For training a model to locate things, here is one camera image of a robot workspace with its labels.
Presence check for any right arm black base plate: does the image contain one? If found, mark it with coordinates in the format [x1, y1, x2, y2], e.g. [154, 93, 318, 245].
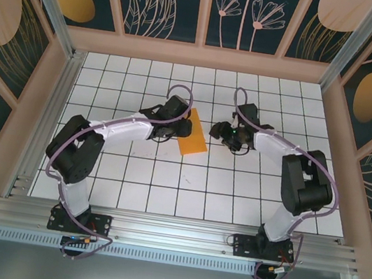
[230, 231, 299, 268]

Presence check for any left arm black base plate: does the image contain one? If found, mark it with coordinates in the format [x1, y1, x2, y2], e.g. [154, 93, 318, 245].
[46, 205, 115, 240]

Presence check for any orange cloth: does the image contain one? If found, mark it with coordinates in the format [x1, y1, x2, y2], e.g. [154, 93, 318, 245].
[174, 105, 215, 159]

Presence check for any slotted grey cable duct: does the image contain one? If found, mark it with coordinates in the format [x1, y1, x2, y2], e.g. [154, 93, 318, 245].
[0, 225, 261, 279]

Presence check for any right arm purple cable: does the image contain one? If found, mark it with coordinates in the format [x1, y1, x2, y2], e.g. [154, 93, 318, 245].
[203, 86, 356, 279]

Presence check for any aluminium side rail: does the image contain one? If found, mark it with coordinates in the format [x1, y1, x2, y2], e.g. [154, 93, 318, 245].
[4, 43, 88, 206]

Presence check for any long aluminium base rail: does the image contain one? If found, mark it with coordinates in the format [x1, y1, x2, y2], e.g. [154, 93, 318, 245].
[0, 184, 364, 279]

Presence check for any aluminium corner post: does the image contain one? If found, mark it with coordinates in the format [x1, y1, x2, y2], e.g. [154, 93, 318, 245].
[2, 0, 85, 59]
[317, 0, 372, 96]

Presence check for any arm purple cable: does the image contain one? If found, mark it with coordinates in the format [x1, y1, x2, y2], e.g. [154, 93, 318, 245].
[203, 86, 356, 279]
[31, 65, 197, 276]

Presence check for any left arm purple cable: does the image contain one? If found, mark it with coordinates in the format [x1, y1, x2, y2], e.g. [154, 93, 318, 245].
[31, 65, 197, 276]

